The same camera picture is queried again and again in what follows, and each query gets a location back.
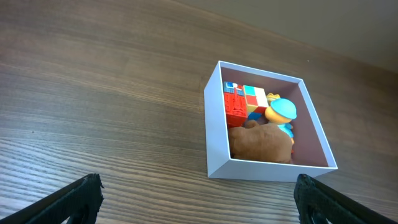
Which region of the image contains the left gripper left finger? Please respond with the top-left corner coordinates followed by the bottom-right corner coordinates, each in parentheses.
top-left (1, 174), bottom-right (104, 224)

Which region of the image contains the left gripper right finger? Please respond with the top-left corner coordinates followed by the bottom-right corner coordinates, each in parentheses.
top-left (294, 174), bottom-right (397, 224)

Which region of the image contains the brown plush bear toy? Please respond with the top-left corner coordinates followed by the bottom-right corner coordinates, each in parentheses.
top-left (228, 120), bottom-right (293, 164)

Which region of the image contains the yellow duck toy blue hat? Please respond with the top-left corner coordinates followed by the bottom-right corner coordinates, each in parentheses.
top-left (264, 98), bottom-right (297, 144)

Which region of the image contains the yellow round slice toy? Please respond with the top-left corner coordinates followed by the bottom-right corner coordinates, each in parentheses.
top-left (266, 93), bottom-right (280, 105)

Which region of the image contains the multicolour puzzle cube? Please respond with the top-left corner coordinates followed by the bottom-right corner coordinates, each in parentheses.
top-left (243, 85), bottom-right (269, 120)

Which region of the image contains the red toy fire truck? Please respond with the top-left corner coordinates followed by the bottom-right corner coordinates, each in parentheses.
top-left (223, 82), bottom-right (248, 129)

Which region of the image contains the white box pink interior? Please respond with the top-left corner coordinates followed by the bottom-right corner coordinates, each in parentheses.
top-left (204, 61), bottom-right (338, 182)

